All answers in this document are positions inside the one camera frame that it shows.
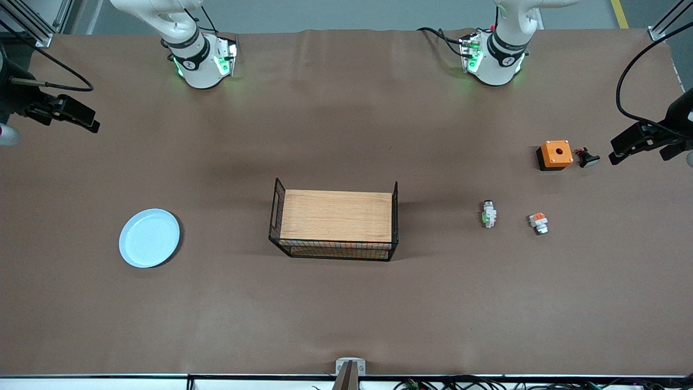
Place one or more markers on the push button switch green block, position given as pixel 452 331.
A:
pixel 489 216

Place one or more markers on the black push button head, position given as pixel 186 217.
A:
pixel 587 159

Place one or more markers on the yellow floor tape strip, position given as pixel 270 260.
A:
pixel 620 13

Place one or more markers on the white table edge rail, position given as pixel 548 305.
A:
pixel 108 383

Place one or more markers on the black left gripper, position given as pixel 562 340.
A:
pixel 673 128

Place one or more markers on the brown table mat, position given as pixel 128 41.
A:
pixel 162 298

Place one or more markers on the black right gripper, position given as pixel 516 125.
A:
pixel 16 98

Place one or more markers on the orange white contact block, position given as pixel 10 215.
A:
pixel 538 222

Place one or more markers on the orange button enclosure box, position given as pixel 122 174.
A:
pixel 556 153

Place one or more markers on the aluminium frame profile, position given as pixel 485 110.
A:
pixel 658 35
pixel 40 38

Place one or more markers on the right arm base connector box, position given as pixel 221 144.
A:
pixel 226 57

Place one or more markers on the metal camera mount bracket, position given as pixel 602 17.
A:
pixel 349 376

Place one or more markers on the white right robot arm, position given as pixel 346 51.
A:
pixel 195 59

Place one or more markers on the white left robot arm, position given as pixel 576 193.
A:
pixel 501 54

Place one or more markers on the light blue round plate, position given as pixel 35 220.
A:
pixel 149 238

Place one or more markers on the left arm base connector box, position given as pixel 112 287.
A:
pixel 470 54

